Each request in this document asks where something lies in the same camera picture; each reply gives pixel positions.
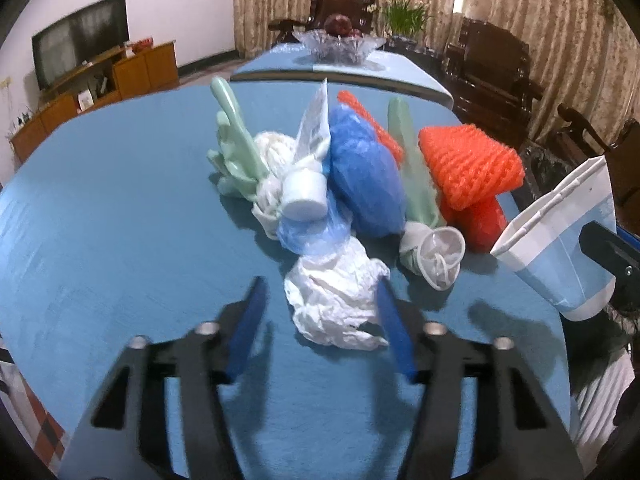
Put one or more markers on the beige patterned curtains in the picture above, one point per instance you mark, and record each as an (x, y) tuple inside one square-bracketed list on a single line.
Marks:
[(550, 5)]

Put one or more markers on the dark wooden armchair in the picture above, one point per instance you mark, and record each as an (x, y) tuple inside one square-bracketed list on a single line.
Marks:
[(345, 5), (490, 70)]

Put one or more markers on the white plastic bag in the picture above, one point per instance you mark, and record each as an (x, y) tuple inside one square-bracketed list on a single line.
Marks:
[(335, 300)]

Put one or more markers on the small white card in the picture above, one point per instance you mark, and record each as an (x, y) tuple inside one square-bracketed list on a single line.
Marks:
[(86, 100)]

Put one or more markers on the blue and white paper cup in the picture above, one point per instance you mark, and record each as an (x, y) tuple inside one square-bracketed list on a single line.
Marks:
[(545, 245)]

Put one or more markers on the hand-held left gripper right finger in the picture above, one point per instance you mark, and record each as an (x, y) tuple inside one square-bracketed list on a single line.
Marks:
[(395, 325)]

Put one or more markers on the black flat television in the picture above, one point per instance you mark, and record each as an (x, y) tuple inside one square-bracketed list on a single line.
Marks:
[(80, 40)]

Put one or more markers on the wooden television cabinet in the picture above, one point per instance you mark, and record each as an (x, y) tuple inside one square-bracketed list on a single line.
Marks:
[(145, 70)]

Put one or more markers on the green rubber glove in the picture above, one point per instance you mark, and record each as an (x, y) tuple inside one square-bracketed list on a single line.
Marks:
[(417, 185), (235, 160)]

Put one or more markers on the green potted plant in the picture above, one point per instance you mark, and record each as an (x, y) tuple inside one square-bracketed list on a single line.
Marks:
[(405, 17)]

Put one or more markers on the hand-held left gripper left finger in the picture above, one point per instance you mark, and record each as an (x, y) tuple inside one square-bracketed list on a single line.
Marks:
[(247, 320)]

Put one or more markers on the large dark red apple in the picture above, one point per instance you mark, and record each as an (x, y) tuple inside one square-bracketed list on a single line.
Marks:
[(338, 25)]

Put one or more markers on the clear plastic bag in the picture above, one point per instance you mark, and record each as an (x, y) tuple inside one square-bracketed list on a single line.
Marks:
[(315, 120)]

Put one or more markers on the white crumpled tissue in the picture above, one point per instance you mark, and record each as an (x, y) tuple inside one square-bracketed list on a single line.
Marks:
[(272, 152)]

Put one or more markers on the glass fruit bowl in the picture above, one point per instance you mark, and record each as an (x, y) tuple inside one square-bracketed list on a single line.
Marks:
[(340, 47)]

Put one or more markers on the table with blue cloth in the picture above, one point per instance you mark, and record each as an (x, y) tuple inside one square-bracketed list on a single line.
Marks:
[(400, 72)]

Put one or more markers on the red ornament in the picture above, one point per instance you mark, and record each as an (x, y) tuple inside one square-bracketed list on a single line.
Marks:
[(142, 45)]

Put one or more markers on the dark side table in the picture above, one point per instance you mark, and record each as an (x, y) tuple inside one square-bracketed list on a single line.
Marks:
[(425, 57)]

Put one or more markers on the light blue plastic bag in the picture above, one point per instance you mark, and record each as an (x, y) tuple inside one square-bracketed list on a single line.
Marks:
[(310, 235)]

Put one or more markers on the dark wooden brown sofa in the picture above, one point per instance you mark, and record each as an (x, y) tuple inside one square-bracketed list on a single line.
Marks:
[(585, 130)]

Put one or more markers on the blue tablecloth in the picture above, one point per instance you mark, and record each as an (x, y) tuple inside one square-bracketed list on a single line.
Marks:
[(125, 240)]

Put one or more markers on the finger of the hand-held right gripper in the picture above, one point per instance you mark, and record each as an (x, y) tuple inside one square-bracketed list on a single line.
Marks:
[(610, 250)]

